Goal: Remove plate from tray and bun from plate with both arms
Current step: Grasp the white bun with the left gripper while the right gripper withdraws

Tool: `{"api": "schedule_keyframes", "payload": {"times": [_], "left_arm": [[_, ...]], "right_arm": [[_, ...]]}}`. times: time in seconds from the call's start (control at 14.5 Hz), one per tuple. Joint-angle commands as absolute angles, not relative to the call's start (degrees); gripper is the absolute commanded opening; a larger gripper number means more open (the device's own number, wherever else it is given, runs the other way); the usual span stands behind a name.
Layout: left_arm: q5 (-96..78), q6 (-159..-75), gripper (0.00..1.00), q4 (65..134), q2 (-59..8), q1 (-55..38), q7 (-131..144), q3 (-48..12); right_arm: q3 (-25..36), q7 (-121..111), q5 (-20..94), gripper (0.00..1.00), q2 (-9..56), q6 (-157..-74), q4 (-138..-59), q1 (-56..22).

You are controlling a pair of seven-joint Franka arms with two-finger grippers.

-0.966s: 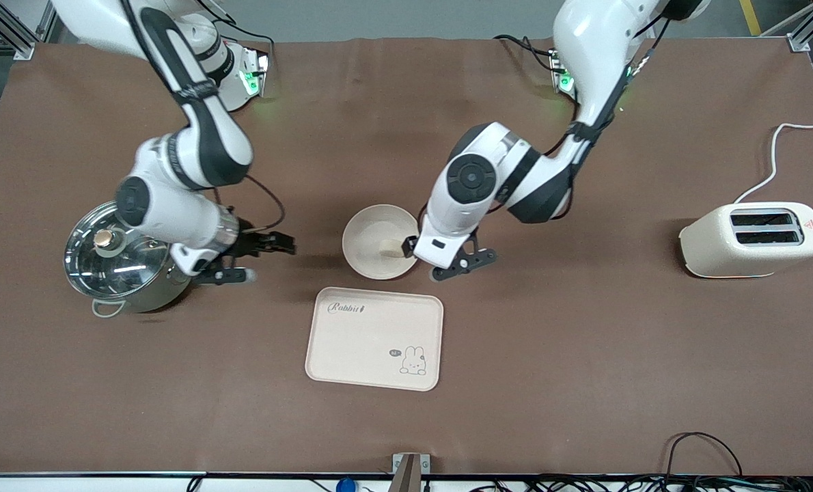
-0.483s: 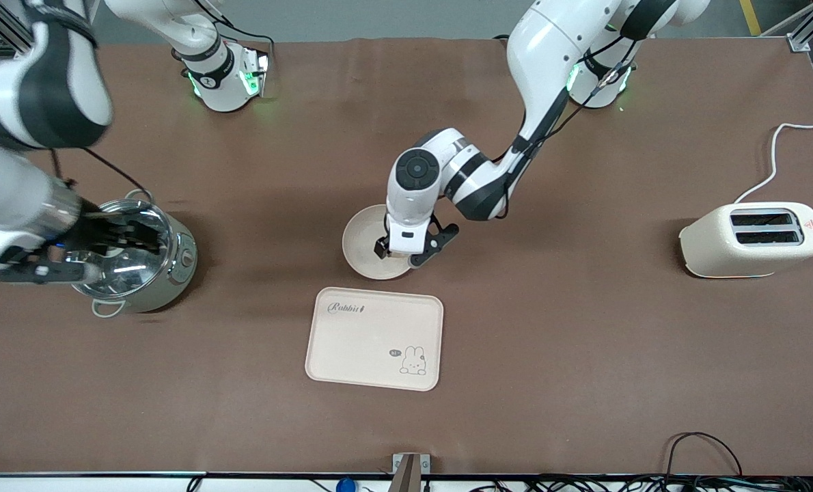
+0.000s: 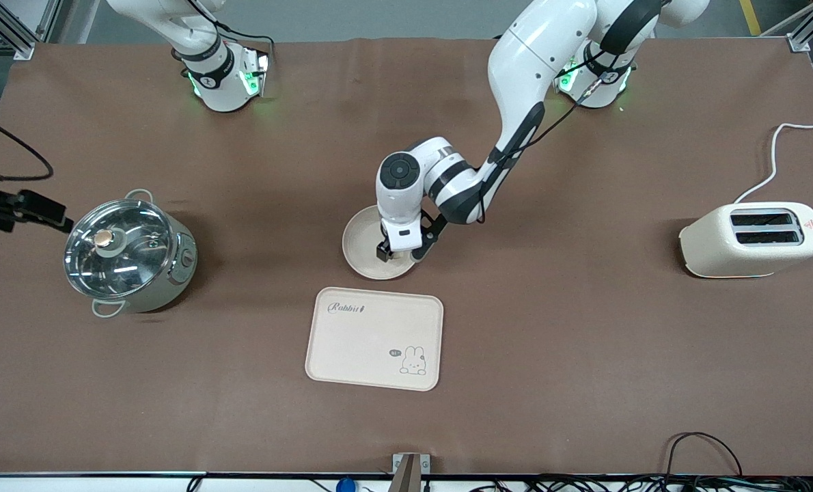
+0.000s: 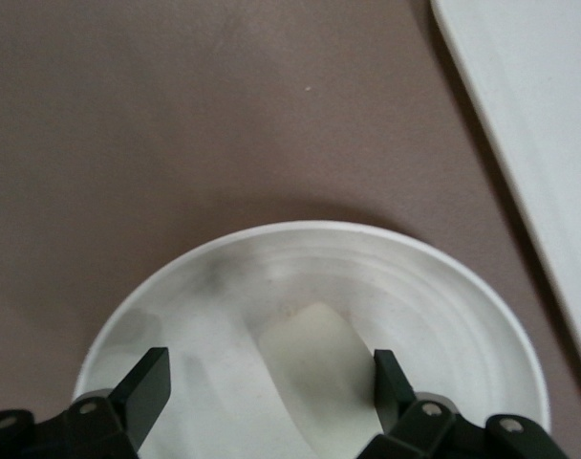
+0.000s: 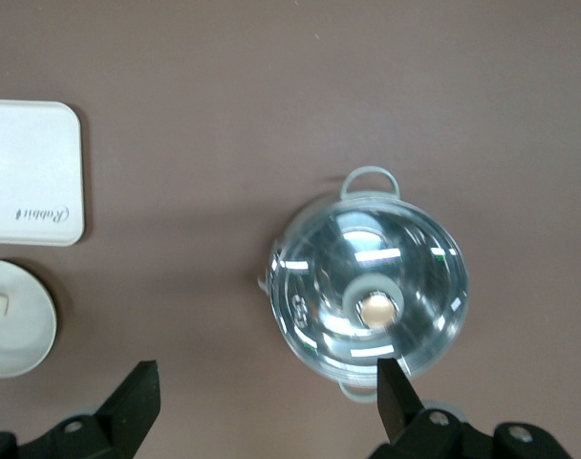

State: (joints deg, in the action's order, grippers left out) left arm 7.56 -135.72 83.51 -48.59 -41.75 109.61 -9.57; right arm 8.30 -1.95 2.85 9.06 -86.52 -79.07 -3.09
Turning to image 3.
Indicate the glass pot lid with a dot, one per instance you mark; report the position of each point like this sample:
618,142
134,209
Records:
133,266

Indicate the metal base connector plate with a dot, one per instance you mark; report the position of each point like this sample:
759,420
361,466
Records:
259,68
567,80

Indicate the cream round plate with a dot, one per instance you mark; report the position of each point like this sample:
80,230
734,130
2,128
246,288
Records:
362,246

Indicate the cream rabbit print tray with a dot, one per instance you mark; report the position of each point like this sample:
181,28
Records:
372,342

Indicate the blue round cap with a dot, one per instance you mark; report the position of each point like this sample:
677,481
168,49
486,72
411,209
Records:
346,486

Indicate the brown table mat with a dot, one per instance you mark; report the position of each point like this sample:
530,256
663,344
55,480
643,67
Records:
242,171

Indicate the cream two-slot toaster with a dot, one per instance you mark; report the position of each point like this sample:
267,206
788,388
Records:
721,253

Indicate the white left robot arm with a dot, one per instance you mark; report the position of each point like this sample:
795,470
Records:
536,61

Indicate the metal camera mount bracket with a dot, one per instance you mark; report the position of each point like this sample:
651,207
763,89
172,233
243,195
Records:
410,475

